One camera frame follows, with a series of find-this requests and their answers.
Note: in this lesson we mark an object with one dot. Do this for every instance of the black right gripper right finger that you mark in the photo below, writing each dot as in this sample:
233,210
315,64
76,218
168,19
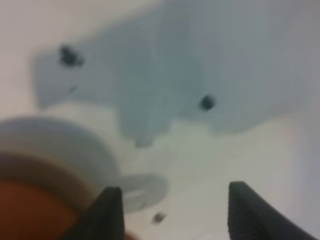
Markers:
250,217

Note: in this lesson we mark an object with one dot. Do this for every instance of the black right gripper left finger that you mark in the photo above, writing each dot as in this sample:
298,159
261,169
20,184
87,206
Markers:
104,219

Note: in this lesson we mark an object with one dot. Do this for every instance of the brown clay teapot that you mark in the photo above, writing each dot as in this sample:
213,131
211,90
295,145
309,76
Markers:
28,212

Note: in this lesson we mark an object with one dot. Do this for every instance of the white teacup centre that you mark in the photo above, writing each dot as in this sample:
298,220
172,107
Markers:
72,162

